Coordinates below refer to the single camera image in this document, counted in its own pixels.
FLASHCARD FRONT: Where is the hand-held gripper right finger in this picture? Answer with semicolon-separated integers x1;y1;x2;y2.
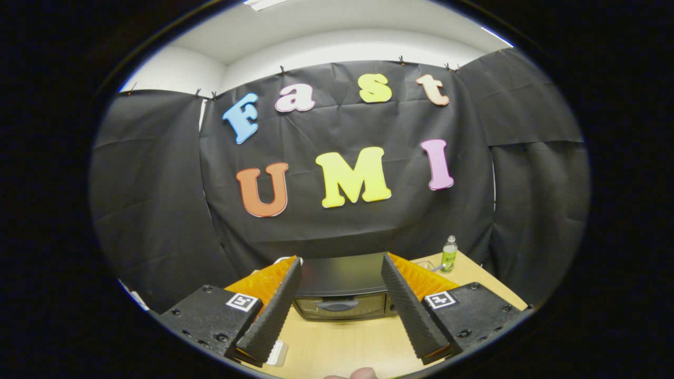
381;252;532;365

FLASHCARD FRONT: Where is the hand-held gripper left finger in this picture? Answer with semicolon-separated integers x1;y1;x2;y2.
160;256;303;367

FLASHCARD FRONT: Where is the black toaster oven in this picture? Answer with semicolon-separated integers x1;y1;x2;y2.
292;253;398;322

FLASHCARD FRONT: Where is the white food tray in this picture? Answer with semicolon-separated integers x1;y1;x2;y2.
265;340;289;367

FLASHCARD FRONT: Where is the green label plastic bottle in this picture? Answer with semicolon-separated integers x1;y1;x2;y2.
441;235;459;274

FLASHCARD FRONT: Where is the long ceiling light panel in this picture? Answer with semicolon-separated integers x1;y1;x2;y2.
243;0;290;11

